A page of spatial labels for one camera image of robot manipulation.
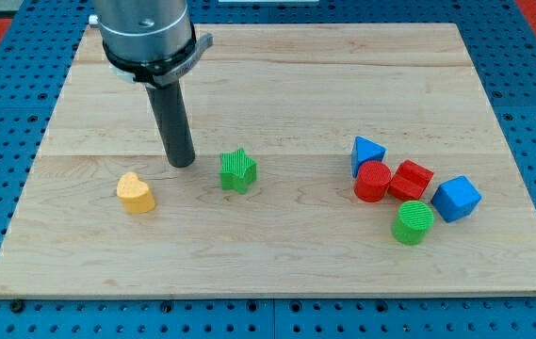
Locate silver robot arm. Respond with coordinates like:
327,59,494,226
93,0,213,168

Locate green star block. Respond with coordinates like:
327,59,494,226
219,148,257,194

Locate red cylinder block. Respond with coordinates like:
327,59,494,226
354,160,392,202

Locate blue cube block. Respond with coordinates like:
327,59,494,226
430,176,482,222

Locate green cylinder block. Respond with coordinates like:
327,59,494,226
391,201,434,245

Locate blue triangle block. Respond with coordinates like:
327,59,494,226
350,136,386,178

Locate yellow heart block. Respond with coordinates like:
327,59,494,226
116,171,155,214

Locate wooden board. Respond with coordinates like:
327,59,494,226
0,24,536,299

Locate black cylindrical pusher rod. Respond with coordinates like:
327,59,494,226
146,82,196,168

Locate red notched block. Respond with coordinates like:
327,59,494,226
388,160,434,202

